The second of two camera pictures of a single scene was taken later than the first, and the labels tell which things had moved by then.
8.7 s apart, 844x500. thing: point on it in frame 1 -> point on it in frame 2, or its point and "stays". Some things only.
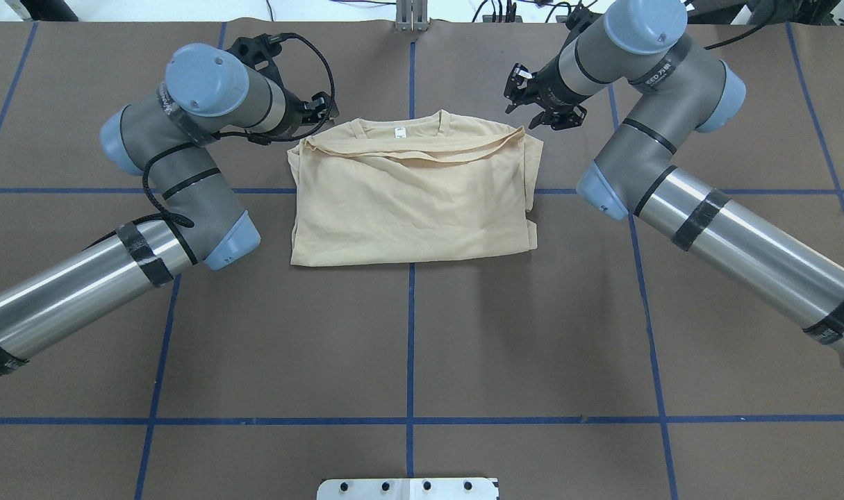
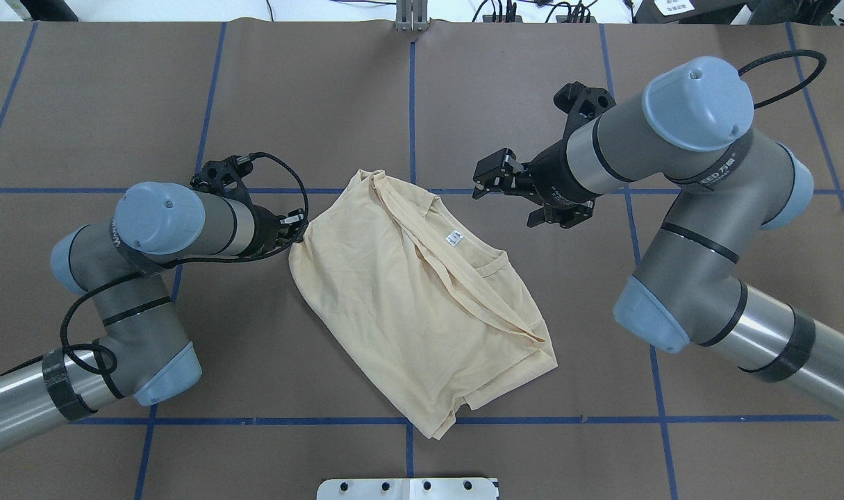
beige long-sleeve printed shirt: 431,186 -> 435,322
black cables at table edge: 511,11 stays
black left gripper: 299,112 -> 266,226
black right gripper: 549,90 -> 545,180
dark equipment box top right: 764,12 stays
